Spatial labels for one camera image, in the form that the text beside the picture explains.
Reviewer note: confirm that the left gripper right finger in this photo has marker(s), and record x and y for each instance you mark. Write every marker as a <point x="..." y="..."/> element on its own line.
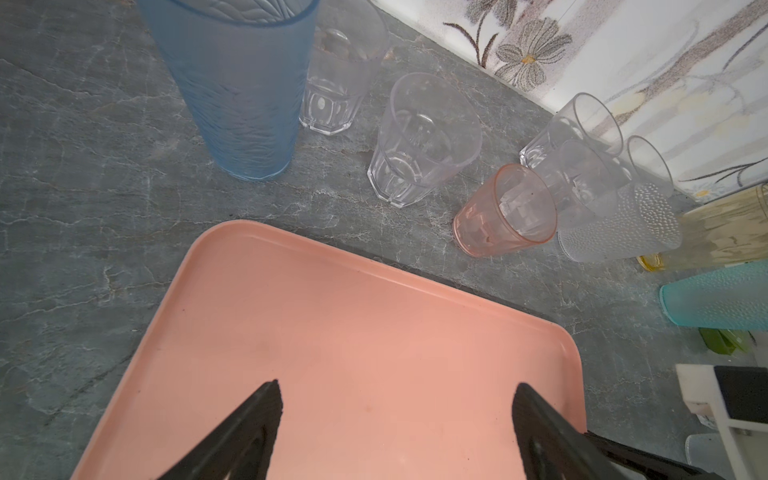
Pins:
<point x="550" y="448"/>

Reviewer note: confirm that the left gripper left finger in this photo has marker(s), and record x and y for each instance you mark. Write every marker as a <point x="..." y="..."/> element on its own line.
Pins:
<point x="241" y="446"/>

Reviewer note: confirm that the pink plastic tray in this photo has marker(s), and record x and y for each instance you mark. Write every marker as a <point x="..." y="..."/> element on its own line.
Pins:
<point x="383" y="374"/>

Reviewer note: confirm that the tall teal plastic cup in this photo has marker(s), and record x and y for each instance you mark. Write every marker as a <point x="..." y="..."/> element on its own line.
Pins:
<point x="732" y="298"/>

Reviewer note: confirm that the clear faceted glass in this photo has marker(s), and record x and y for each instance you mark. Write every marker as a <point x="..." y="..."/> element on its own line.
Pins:
<point x="583" y="182"/>
<point x="429" y="132"/>
<point x="350" y="42"/>

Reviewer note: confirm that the tall yellow plastic cup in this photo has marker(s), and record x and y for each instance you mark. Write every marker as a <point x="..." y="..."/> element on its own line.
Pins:
<point x="728" y="231"/>

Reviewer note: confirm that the tall blue plastic cup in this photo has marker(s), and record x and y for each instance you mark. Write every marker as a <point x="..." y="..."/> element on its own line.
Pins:
<point x="241" y="67"/>

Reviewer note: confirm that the small green object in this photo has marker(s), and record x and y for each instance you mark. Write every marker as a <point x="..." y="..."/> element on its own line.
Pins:
<point x="726" y="342"/>

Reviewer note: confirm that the small pink glass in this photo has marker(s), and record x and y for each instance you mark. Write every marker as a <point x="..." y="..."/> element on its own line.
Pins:
<point x="511" y="211"/>

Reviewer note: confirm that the frosted dotted clear cup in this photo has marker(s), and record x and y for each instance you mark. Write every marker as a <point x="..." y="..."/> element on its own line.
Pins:
<point x="643" y="223"/>

